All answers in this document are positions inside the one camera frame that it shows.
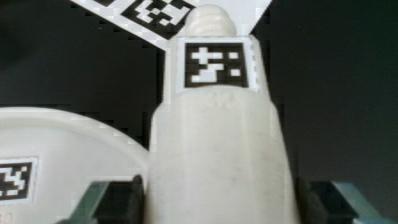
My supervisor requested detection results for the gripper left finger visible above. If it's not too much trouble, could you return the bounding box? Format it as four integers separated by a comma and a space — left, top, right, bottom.
54, 176, 145, 224

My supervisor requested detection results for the white round table leg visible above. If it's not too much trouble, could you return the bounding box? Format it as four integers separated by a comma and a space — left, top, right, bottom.
145, 4, 301, 224

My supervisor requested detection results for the white round table top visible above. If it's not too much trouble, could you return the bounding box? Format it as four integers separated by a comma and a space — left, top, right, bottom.
0, 107, 149, 224

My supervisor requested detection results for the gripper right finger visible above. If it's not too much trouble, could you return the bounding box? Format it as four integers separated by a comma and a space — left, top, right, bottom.
294, 179, 394, 224

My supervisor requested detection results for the white marker sheet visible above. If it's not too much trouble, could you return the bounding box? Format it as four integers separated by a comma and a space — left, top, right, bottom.
69, 0, 271, 49

